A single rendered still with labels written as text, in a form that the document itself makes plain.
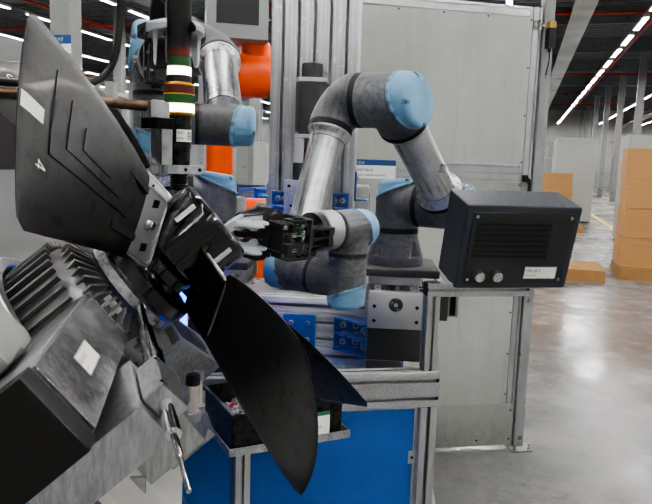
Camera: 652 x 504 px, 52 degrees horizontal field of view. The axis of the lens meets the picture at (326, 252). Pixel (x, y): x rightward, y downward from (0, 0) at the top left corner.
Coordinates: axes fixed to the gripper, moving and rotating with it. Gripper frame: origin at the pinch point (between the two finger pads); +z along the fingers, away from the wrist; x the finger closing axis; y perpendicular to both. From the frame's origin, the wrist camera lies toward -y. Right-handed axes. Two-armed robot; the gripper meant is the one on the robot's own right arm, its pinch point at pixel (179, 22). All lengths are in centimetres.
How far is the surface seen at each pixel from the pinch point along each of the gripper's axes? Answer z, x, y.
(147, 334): 22.2, 6.9, 38.2
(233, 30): -388, -98, -75
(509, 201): -21, -72, 25
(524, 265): -21, -77, 39
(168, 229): 12.3, 3.3, 27.5
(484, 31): -156, -153, -40
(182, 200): 11.0, 1.3, 23.9
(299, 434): 35, -7, 46
